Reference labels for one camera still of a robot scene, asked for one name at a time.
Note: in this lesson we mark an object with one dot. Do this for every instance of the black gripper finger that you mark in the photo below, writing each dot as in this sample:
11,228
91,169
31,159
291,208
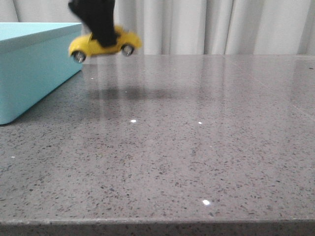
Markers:
98,15

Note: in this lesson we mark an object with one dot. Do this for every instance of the yellow toy beetle car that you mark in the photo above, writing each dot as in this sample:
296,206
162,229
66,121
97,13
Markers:
86,46

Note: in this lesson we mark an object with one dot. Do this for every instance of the light blue storage box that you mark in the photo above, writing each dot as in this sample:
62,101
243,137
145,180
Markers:
34,61

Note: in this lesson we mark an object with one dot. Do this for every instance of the grey pleated curtain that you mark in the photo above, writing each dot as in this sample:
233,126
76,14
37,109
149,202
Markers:
185,27

